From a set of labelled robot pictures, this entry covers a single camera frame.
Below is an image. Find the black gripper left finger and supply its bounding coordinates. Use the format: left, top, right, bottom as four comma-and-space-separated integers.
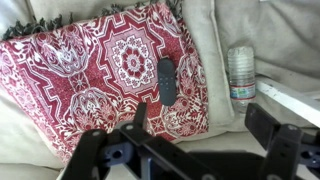
61, 101, 208, 180

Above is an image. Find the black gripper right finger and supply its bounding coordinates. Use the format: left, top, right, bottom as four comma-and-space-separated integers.
244, 102, 320, 180

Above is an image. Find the black remote control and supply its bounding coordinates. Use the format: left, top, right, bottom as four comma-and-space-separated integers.
156, 57, 178, 107

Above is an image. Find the red patterned throw blanket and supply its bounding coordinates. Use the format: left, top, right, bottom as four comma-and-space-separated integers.
0, 0, 211, 167

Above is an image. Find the small white stool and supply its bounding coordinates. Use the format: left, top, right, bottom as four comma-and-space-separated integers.
255, 77, 320, 130

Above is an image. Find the clear plastic water bottle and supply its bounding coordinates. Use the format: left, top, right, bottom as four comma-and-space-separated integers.
227, 46, 257, 115

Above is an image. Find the flat beige cushion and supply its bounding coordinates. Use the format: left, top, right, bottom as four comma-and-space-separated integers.
173, 0, 237, 143

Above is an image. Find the beige fabric sofa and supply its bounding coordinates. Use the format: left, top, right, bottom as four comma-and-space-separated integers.
0, 0, 320, 180

